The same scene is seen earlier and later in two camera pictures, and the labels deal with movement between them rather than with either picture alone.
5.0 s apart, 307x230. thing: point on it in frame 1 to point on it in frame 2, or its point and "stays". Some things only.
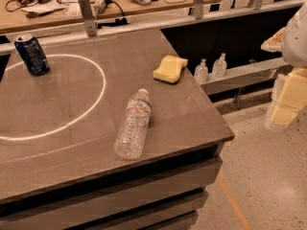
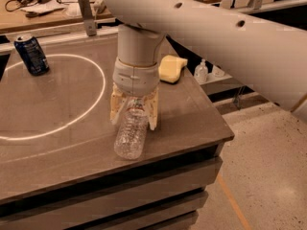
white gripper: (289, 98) to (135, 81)
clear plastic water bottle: (131, 133) stays
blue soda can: (32, 56) stays
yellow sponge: (170, 69) stays
